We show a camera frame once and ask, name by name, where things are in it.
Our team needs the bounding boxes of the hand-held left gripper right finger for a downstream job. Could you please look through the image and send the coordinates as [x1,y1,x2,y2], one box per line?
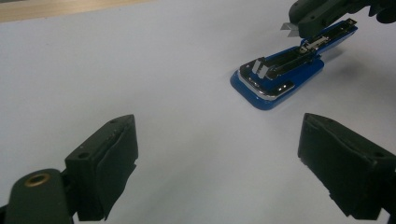
[296,112,396,221]

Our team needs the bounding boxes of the blue stapler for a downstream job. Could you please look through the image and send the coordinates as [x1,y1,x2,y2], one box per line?
[229,17,360,112]

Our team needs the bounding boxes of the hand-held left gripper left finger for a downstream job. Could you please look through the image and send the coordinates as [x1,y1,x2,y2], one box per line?
[64,114,140,222]

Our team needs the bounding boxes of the white table cover sheet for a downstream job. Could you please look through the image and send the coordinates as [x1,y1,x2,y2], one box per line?
[0,0,396,224]

